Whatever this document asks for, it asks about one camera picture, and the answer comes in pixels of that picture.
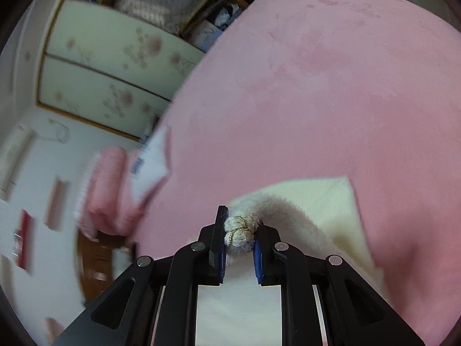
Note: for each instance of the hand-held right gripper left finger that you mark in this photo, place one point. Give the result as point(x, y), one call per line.
point(220, 259)

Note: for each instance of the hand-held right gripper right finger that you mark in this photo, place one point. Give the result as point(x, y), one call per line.
point(259, 259)

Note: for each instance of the white fuzzy cardigan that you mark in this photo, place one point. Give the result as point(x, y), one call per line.
point(317, 209)

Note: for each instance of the small pink printed cushion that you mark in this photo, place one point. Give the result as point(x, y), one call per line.
point(153, 165)

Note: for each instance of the folded pink quilt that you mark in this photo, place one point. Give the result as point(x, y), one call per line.
point(108, 194)

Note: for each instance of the pink lace-trimmed pillow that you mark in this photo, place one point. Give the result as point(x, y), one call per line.
point(86, 187)

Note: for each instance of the pink fleece bed blanket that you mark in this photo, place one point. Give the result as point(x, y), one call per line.
point(324, 97)

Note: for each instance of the floral wardrobe doors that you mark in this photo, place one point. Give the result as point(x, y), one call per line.
point(101, 68)

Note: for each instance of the cluttered wooden shelf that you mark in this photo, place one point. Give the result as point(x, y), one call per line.
point(162, 3)

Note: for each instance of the pink wall poster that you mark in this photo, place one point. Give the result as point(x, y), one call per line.
point(56, 203)

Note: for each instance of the red wall poster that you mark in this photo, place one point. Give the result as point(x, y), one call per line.
point(25, 239)

